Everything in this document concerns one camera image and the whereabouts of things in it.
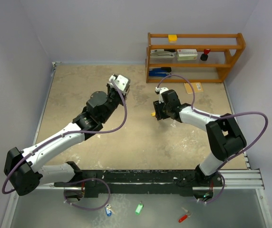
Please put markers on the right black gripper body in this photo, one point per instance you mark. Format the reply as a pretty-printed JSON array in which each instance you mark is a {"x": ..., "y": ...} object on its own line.
[{"x": 162, "y": 110}]

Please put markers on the aluminium table frame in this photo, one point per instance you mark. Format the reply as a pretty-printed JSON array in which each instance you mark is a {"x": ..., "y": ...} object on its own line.
[{"x": 143, "y": 143}]

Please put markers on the red and black stamp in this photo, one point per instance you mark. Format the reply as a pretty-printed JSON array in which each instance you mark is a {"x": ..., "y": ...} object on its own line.
[{"x": 204, "y": 55}]

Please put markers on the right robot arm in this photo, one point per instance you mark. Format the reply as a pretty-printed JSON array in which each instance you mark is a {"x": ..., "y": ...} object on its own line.
[{"x": 224, "y": 135}]

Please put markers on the brown envelope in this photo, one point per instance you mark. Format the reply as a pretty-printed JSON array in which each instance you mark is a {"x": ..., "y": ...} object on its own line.
[{"x": 197, "y": 87}]

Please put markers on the yellow box on shelf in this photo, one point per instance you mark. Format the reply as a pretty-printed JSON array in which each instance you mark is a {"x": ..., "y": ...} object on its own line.
[{"x": 172, "y": 38}]

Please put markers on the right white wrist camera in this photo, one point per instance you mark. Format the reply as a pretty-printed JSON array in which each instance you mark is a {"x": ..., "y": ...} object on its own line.
[{"x": 159, "y": 91}]

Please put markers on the key with blue tag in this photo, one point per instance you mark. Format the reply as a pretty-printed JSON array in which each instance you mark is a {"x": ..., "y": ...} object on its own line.
[{"x": 109, "y": 210}]

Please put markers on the white and red box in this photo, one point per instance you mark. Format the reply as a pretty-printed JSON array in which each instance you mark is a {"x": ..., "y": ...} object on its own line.
[{"x": 186, "y": 54}]

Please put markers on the wooden shelf rack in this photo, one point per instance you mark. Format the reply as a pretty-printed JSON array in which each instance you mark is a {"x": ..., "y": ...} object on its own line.
[{"x": 225, "y": 52}]

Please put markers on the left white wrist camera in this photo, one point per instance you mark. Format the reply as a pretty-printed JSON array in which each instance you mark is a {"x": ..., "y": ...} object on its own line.
[{"x": 121, "y": 82}]

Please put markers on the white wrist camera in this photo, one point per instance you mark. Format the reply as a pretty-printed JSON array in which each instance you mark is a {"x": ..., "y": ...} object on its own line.
[
  {"x": 159, "y": 91},
  {"x": 121, "y": 82}
]

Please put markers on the grey stapler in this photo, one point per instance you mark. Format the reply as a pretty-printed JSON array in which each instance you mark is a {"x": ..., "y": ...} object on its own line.
[{"x": 162, "y": 53}]

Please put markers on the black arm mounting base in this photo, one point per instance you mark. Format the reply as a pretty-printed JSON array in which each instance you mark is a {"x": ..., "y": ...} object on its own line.
[{"x": 186, "y": 183}]

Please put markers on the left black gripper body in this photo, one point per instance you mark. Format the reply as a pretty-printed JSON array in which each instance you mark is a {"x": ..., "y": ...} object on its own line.
[{"x": 114, "y": 98}]

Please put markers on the key with red tag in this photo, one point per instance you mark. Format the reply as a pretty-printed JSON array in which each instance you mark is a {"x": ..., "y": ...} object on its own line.
[{"x": 186, "y": 215}]

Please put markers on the blue stapler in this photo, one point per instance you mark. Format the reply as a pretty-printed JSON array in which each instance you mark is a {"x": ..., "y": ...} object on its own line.
[{"x": 160, "y": 71}]

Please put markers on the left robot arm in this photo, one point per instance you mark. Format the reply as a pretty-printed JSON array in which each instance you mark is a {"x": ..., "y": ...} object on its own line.
[{"x": 22, "y": 167}]

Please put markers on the green key tag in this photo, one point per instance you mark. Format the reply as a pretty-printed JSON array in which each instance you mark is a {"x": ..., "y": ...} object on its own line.
[{"x": 139, "y": 208}]

